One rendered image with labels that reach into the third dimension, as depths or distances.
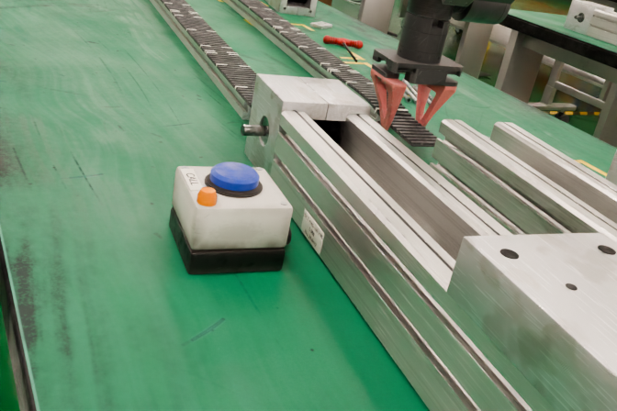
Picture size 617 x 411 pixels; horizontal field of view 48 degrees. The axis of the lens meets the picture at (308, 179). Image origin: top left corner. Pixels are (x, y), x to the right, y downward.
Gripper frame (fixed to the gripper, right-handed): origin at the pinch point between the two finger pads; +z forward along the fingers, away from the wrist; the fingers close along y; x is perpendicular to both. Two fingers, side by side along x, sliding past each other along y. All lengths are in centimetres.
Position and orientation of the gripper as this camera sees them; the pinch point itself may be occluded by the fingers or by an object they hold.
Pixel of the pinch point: (402, 123)
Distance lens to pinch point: 94.7
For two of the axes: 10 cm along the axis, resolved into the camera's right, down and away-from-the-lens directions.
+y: 9.2, -0.1, 3.9
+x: -3.5, -4.4, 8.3
